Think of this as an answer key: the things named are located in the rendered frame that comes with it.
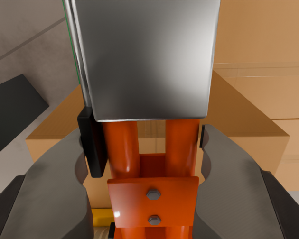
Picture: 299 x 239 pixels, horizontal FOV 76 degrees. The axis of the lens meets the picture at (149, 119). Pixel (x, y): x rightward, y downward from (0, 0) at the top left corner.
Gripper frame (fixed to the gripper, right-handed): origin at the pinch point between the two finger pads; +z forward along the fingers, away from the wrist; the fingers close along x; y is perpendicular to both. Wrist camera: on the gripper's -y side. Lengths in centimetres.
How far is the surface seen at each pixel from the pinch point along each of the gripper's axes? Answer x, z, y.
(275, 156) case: 19.9, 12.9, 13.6
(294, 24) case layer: 44, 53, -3
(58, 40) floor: -52, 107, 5
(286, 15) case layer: 41, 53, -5
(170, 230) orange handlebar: 1.9, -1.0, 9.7
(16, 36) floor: -75, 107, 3
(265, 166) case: 19.0, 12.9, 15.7
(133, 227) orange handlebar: -1.2, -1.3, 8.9
